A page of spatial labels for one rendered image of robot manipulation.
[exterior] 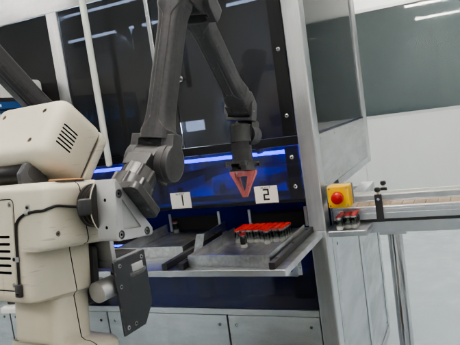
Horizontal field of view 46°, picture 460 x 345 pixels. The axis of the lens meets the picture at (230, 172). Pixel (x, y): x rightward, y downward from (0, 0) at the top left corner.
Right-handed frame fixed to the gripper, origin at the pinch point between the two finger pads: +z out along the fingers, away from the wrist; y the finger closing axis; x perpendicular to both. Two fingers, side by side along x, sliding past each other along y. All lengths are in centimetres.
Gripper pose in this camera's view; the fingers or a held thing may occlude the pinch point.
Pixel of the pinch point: (245, 194)
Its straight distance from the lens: 152.4
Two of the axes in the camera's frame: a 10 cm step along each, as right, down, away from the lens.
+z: 0.8, 10.0, -0.3
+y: 4.1, -0.1, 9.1
